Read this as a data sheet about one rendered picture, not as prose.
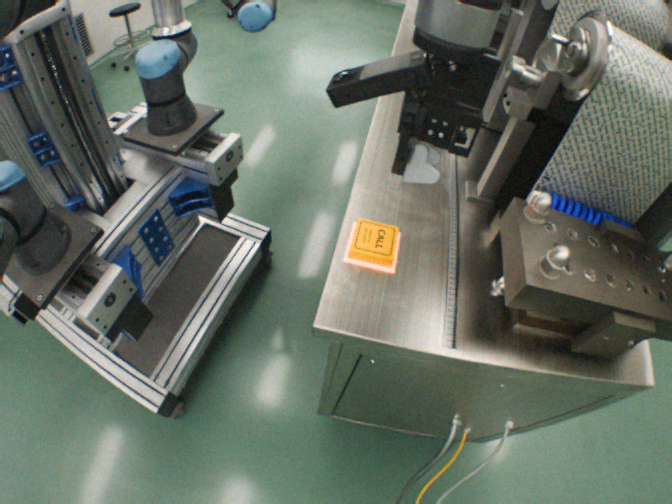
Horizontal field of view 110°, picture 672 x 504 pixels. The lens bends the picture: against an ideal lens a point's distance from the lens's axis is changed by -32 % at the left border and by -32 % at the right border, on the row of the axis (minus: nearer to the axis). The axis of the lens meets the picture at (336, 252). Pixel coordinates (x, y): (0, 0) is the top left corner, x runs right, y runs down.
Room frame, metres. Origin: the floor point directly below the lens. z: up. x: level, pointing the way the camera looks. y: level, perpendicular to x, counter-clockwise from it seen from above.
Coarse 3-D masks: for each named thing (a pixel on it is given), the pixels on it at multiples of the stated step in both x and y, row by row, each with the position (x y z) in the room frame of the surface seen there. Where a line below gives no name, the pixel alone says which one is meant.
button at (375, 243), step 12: (360, 228) 0.35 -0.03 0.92; (372, 228) 0.36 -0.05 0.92; (384, 228) 0.36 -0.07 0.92; (396, 228) 0.37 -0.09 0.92; (360, 240) 0.33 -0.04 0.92; (372, 240) 0.33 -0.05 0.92; (384, 240) 0.34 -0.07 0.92; (396, 240) 0.34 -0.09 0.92; (360, 252) 0.31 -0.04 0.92; (372, 252) 0.31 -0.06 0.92; (384, 252) 0.31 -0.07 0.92; (384, 264) 0.30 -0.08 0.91
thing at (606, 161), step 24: (576, 120) 0.41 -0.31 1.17; (600, 120) 0.41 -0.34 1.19; (624, 120) 0.40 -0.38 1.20; (576, 144) 0.41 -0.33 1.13; (600, 144) 0.40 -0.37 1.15; (624, 144) 0.40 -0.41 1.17; (648, 144) 0.39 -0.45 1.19; (552, 168) 0.41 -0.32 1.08; (576, 168) 0.40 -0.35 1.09; (600, 168) 0.40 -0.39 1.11; (624, 168) 0.40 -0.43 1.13; (648, 168) 0.39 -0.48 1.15; (552, 192) 0.41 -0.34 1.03; (576, 192) 0.40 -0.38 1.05; (600, 192) 0.40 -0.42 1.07; (624, 192) 0.39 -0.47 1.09; (648, 192) 0.39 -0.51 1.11; (624, 216) 0.39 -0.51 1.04
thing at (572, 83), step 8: (576, 24) 0.52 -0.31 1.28; (584, 24) 0.49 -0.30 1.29; (592, 24) 0.47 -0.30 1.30; (592, 32) 0.46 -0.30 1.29; (600, 32) 0.44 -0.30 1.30; (592, 40) 0.45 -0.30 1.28; (600, 40) 0.43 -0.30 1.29; (592, 48) 0.44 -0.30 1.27; (600, 48) 0.42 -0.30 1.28; (592, 56) 0.43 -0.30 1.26; (600, 56) 0.42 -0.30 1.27; (592, 64) 0.42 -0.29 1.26; (584, 72) 0.43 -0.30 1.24; (592, 72) 0.42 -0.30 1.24; (568, 80) 0.46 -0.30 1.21; (576, 80) 0.44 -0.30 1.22; (584, 80) 0.42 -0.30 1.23; (568, 88) 0.45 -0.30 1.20; (576, 88) 0.43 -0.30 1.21
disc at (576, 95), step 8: (584, 16) 0.52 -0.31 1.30; (592, 16) 0.49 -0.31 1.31; (600, 16) 0.47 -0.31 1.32; (600, 24) 0.46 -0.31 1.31; (608, 24) 0.44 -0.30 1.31; (608, 32) 0.43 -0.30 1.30; (608, 40) 0.42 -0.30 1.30; (608, 48) 0.41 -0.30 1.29; (608, 56) 0.40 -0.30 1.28; (600, 64) 0.41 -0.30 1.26; (600, 72) 0.40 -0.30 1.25; (592, 80) 0.41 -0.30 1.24; (560, 88) 0.49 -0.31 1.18; (584, 88) 0.42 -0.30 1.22; (592, 88) 0.40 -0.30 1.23; (568, 96) 0.45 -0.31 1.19; (576, 96) 0.43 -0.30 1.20; (584, 96) 0.41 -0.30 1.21
